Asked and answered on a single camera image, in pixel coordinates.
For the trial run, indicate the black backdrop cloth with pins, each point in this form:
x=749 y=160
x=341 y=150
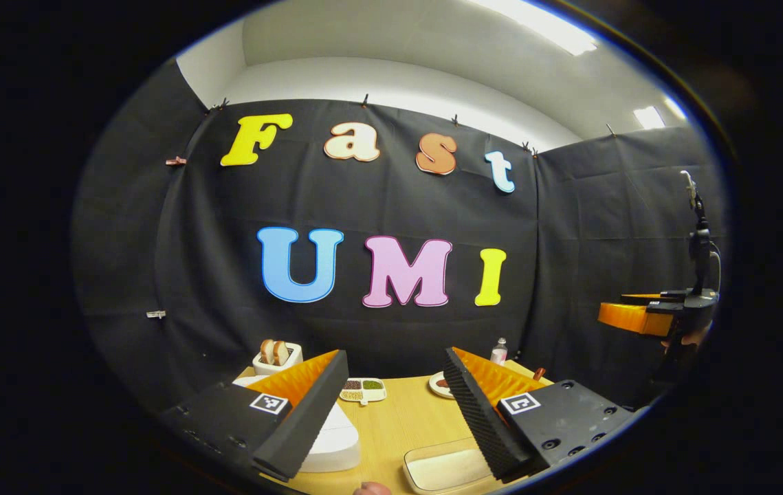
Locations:
x=226 y=227

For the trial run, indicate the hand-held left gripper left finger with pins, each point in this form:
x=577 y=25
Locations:
x=309 y=419

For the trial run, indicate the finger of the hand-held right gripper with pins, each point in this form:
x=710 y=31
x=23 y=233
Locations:
x=632 y=316
x=645 y=298

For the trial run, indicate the white divided bean dish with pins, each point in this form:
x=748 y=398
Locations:
x=364 y=395

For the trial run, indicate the white round plate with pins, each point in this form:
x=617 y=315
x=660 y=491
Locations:
x=436 y=392

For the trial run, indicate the copper cloth clip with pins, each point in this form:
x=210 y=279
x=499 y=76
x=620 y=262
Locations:
x=176 y=161

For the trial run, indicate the brown wooden spoon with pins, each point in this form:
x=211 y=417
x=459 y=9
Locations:
x=539 y=373

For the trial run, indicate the clear tray of rice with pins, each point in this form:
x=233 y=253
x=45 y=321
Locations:
x=446 y=471

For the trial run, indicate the small ceiling light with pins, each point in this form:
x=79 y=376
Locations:
x=649 y=117

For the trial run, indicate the white rice cooker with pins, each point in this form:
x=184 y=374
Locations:
x=336 y=440

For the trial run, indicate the white toaster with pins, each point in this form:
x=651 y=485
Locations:
x=295 y=354

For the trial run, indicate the small clear bottle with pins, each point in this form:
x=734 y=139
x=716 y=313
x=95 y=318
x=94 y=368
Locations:
x=498 y=354

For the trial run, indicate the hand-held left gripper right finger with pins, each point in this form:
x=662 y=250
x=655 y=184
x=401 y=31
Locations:
x=480 y=423

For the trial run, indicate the toast bread slice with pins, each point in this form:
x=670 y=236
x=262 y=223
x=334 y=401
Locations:
x=282 y=353
x=267 y=352

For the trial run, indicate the long ceiling light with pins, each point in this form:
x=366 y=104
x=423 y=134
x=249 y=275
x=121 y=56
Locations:
x=549 y=24

